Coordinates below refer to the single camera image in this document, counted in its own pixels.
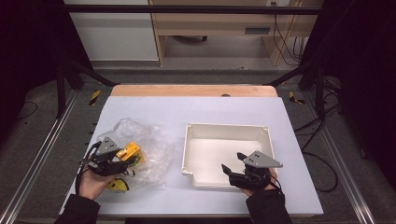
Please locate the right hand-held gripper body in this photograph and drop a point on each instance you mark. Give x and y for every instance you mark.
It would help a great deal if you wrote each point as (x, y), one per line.
(258, 177)

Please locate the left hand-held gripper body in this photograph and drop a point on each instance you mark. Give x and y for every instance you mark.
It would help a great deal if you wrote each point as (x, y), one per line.
(101, 161)

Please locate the small yellow toy block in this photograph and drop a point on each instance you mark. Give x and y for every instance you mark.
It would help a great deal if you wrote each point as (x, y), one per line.
(130, 150)

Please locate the white plastic tray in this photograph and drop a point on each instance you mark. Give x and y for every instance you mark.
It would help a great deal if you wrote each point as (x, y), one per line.
(211, 152)

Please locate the clear plastic bag smiley print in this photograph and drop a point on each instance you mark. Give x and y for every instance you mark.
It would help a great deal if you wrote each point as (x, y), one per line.
(155, 149)

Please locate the person's right hand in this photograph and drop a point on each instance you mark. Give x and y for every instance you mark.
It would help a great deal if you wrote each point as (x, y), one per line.
(273, 177)

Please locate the person's left hand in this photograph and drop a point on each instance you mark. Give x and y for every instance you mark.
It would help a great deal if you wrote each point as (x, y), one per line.
(91, 185)

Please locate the yellow black tape piece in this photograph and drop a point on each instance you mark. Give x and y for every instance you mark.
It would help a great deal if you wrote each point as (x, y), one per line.
(292, 97)
(95, 97)

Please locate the white table cover sheet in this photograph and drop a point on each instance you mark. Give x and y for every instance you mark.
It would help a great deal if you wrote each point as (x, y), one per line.
(193, 109)

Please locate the white cabinet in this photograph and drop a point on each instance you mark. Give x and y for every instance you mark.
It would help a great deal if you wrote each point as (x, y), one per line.
(115, 37)

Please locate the grey desk label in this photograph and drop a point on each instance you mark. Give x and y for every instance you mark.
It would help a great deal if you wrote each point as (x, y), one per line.
(257, 30)

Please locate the light wooden desk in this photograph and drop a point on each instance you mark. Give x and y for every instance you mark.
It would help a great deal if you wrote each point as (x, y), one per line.
(218, 23)

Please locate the black curtain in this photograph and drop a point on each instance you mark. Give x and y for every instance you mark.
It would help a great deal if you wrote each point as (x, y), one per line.
(364, 62)
(28, 40)

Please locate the aluminium rail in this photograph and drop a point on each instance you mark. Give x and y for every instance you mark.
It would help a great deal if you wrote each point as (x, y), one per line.
(345, 168)
(46, 143)

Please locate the black metal frame stand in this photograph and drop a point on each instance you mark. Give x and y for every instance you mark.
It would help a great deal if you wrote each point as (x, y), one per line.
(61, 90)
(319, 90)

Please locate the black horizontal frame bar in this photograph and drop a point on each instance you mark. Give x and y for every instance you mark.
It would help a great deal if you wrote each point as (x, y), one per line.
(186, 9)

